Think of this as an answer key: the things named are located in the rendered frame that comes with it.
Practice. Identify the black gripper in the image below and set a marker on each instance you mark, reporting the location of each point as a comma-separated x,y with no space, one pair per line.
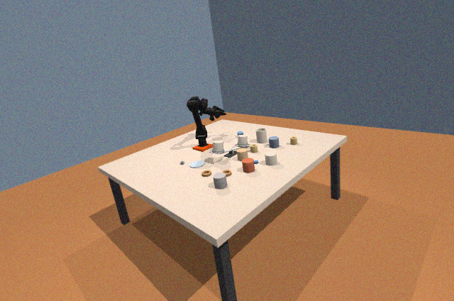
216,111

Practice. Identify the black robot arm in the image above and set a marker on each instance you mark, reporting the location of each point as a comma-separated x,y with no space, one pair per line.
194,104

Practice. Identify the white cylinder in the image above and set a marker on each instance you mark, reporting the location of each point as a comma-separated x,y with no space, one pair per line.
270,158
242,139
217,145

